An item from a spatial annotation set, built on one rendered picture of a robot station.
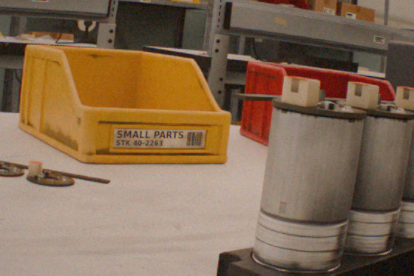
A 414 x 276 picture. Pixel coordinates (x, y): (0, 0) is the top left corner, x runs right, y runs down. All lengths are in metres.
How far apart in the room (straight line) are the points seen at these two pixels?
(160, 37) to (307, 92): 4.68
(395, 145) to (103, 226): 0.13
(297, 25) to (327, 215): 2.65
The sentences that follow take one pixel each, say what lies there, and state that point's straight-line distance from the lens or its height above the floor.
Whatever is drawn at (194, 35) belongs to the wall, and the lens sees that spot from 4.94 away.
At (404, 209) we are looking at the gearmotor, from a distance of 0.23.
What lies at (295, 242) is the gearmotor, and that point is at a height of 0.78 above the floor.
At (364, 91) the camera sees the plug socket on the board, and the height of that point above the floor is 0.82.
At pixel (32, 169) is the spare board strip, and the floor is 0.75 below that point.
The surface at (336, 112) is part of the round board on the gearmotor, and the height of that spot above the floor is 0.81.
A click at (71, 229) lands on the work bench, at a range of 0.27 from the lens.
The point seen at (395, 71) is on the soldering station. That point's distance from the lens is 0.66.
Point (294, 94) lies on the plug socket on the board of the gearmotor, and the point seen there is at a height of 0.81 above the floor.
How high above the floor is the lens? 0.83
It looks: 7 degrees down
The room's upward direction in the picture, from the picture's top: 6 degrees clockwise
